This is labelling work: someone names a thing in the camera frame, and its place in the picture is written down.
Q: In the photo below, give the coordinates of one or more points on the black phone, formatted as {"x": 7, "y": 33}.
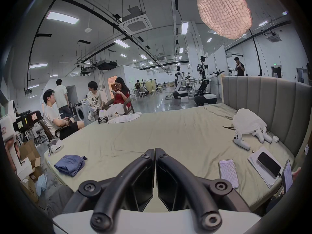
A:
{"x": 268, "y": 164}

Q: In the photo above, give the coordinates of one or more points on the grey padded headboard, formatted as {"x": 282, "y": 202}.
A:
{"x": 273, "y": 99}

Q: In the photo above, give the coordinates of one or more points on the group of people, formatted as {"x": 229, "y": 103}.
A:
{"x": 141, "y": 86}

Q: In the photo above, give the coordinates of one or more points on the flat white box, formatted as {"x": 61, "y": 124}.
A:
{"x": 256, "y": 162}

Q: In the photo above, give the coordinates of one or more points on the white headset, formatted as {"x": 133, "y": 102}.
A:
{"x": 56, "y": 146}

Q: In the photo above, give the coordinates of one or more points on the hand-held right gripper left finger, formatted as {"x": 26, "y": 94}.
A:
{"x": 114, "y": 191}

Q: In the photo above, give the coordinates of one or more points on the white hand controller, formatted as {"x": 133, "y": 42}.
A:
{"x": 241, "y": 141}
{"x": 263, "y": 135}

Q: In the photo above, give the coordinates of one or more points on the wooden chair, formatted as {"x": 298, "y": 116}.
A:
{"x": 128, "y": 107}

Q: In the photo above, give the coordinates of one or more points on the white washing machine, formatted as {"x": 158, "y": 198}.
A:
{"x": 81, "y": 113}

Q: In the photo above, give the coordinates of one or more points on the black and white robot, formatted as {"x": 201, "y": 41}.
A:
{"x": 204, "y": 91}

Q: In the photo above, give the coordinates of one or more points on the person's left hand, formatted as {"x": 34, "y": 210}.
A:
{"x": 12, "y": 150}

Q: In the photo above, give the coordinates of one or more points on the large paper floor lamp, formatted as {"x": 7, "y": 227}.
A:
{"x": 224, "y": 11}

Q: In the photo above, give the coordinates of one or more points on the white bunched garment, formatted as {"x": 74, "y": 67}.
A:
{"x": 248, "y": 119}

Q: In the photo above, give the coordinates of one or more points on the person's legs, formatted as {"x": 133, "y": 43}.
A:
{"x": 58, "y": 201}

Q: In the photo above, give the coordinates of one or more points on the spare hand-held gripper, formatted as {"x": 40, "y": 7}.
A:
{"x": 102, "y": 118}

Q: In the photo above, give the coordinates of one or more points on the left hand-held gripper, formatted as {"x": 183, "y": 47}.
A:
{"x": 7, "y": 125}

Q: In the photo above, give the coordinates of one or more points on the pile of cartons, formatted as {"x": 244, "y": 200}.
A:
{"x": 29, "y": 160}

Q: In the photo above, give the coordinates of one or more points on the phone with pale case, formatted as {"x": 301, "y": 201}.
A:
{"x": 229, "y": 173}

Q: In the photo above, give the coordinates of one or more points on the dark blue shirt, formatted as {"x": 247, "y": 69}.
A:
{"x": 69, "y": 164}

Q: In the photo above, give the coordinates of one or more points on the phone with dark frame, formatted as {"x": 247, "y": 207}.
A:
{"x": 288, "y": 175}

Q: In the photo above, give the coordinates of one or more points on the white cloth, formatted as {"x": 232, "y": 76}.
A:
{"x": 124, "y": 118}

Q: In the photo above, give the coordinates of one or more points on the small white earbud case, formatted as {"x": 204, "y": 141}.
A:
{"x": 276, "y": 138}

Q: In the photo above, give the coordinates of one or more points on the bed with pale green sheet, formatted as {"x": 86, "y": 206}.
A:
{"x": 170, "y": 135}

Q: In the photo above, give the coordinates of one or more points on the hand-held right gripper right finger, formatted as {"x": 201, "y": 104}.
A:
{"x": 195, "y": 191}

